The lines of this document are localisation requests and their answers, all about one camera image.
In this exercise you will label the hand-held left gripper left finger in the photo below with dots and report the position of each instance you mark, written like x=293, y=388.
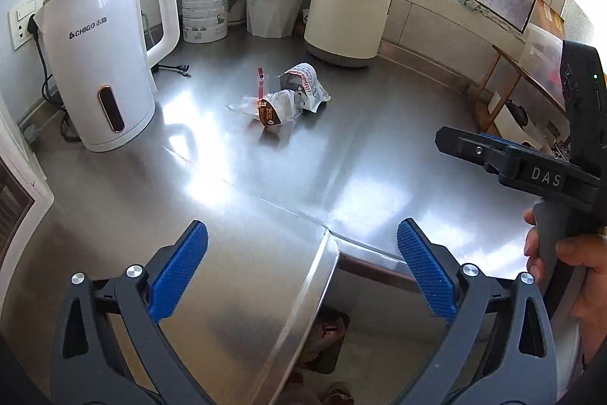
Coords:
x=180, y=262

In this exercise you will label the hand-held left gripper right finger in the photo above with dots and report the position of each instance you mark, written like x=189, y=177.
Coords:
x=427, y=272

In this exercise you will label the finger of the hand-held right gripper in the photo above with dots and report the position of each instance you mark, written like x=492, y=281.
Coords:
x=498, y=137
x=469, y=149

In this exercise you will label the black trash bin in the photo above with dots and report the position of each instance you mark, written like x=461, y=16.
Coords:
x=327, y=338

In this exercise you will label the person's right hand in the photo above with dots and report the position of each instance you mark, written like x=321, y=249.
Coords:
x=588, y=281

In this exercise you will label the black object in basket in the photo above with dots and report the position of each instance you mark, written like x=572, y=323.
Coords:
x=517, y=113

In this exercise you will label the white storage basket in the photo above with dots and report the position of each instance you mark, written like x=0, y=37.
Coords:
x=538, y=132

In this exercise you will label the wooden rack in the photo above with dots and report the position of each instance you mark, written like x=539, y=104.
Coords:
x=488, y=77

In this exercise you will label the silver printed wrapper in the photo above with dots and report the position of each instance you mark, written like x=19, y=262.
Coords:
x=308, y=87

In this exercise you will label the white round lidded bin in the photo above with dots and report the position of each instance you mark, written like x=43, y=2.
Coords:
x=346, y=25

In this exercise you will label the clear wrapper with red strip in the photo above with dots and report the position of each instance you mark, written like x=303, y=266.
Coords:
x=280, y=108

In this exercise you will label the white electric kettle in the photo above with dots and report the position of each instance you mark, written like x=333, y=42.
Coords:
x=95, y=77

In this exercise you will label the green and white can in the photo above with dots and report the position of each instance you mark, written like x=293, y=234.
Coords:
x=204, y=6

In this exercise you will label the white wall outlet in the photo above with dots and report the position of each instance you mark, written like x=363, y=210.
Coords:
x=19, y=20

